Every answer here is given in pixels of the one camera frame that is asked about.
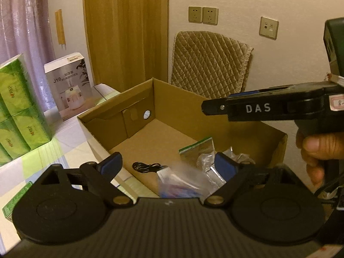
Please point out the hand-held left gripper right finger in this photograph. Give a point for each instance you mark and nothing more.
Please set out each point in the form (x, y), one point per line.
(223, 167)

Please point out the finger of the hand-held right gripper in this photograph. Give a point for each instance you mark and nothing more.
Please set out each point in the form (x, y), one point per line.
(215, 107)
(268, 90)

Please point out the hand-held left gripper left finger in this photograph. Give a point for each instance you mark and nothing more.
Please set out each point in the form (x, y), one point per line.
(111, 164)

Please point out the crinkled clear plastic bag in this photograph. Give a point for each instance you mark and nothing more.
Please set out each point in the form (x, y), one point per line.
(182, 180)

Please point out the cardboard box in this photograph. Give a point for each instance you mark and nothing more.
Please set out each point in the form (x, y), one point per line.
(161, 131)

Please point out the green and white box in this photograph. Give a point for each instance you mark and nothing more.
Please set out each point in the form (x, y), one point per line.
(16, 201)

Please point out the checked cloth covered desktop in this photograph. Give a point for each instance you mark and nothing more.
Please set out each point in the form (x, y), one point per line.
(67, 150)

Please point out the person's right hand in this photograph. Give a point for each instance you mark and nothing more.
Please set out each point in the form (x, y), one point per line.
(311, 146)

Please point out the clear plastic packet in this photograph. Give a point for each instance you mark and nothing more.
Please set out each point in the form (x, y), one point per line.
(207, 164)

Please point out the silver foil packet green edge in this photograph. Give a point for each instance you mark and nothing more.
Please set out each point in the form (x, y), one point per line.
(196, 149)

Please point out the quilted beige chair cushion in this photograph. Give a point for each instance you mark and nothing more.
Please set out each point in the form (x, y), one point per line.
(209, 61)

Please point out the white humidifier box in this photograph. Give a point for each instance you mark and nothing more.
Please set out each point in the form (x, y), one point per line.
(70, 86)

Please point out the pack of green tissue packets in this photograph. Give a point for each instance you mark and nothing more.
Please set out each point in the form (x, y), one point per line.
(21, 107)

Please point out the wooden door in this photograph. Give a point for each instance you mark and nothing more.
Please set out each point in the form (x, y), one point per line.
(126, 32)

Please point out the beige wall data socket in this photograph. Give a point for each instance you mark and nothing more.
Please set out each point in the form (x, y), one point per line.
(268, 27)

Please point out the wooden wall hanging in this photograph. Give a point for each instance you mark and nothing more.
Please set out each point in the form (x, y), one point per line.
(60, 28)

